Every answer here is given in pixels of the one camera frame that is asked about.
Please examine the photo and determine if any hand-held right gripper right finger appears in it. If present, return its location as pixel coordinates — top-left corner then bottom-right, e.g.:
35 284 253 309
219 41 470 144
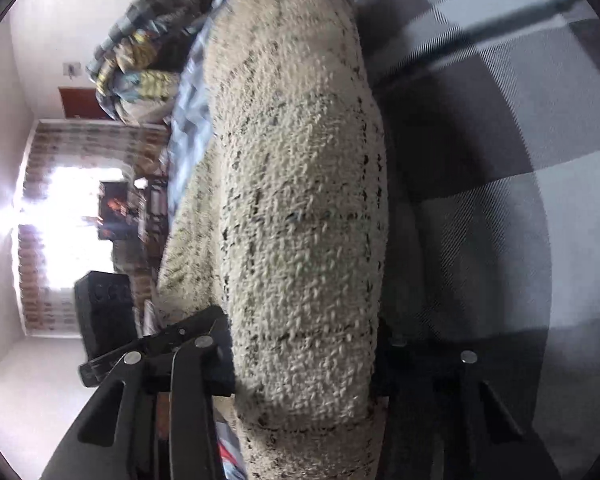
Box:
377 335 562 480

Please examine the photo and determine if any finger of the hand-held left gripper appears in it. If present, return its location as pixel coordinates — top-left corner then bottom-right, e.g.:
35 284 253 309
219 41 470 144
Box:
78 305 229 389

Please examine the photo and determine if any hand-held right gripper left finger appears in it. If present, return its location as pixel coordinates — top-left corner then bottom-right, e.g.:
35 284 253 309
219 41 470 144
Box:
40 317 235 480

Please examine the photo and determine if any cream plaid shirt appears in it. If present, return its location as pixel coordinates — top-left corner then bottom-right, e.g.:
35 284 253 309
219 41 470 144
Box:
156 0 392 480

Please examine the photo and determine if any pile of patterned clothes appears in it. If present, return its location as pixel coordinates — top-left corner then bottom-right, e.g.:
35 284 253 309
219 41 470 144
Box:
87 0 212 127

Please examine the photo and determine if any red cloth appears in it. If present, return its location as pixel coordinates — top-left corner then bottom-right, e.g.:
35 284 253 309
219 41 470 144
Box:
217 435 243 468

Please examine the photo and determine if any dark box with orange print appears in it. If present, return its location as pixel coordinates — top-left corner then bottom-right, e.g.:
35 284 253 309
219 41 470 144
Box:
97 180 147 242

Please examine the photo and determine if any patterned window curtain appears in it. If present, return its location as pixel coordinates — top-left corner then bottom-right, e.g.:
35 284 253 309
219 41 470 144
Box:
16 119 172 337

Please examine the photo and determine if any blue checkered bed sheet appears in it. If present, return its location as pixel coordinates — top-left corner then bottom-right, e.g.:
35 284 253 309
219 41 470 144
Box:
166 0 600 480

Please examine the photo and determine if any red wooden door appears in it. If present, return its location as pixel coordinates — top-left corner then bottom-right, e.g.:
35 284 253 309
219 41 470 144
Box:
57 87 115 122

